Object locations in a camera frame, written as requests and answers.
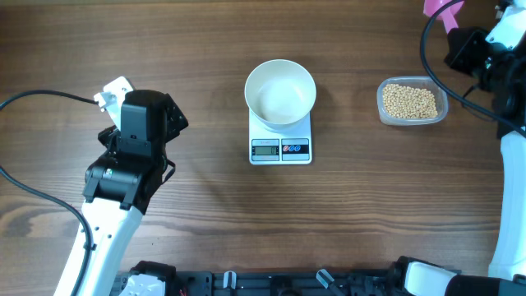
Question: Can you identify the pink plastic scoop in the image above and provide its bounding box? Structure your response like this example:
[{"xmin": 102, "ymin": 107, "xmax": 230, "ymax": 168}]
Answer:
[{"xmin": 423, "ymin": 0, "xmax": 464, "ymax": 33}]

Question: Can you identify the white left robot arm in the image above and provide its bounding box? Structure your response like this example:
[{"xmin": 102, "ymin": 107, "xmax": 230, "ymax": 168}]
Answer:
[{"xmin": 55, "ymin": 90, "xmax": 188, "ymax": 295}]

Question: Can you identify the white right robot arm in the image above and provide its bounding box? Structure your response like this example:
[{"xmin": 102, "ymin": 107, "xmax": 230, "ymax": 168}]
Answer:
[{"xmin": 388, "ymin": 27, "xmax": 525, "ymax": 296}]

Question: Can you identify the white bowl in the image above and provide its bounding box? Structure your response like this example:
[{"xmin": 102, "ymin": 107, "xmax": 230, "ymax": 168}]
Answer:
[{"xmin": 244, "ymin": 59, "xmax": 317, "ymax": 130}]

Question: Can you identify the white digital kitchen scale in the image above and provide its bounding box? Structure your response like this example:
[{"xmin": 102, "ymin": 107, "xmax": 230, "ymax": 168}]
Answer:
[{"xmin": 248, "ymin": 111, "xmax": 313, "ymax": 165}]

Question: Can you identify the clear plastic container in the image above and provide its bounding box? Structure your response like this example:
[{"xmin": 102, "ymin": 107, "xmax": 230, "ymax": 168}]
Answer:
[{"xmin": 376, "ymin": 76, "xmax": 449, "ymax": 126}]

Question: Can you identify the pile of soybeans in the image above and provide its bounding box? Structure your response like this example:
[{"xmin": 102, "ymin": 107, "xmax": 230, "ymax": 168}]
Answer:
[{"xmin": 382, "ymin": 84, "xmax": 438, "ymax": 119}]

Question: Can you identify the black right camera cable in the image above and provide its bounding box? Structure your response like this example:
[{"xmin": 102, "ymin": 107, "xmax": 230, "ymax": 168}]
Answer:
[{"xmin": 419, "ymin": 0, "xmax": 526, "ymax": 139}]

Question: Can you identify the black camera cable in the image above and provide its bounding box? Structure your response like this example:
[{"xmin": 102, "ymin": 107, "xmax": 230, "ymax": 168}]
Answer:
[
  {"xmin": 0, "ymin": 89, "xmax": 99, "ymax": 296},
  {"xmin": 419, "ymin": 0, "xmax": 526, "ymax": 139}
]

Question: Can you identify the black left camera cable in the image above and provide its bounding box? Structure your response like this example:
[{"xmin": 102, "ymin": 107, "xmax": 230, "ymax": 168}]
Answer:
[{"xmin": 0, "ymin": 89, "xmax": 99, "ymax": 296}]

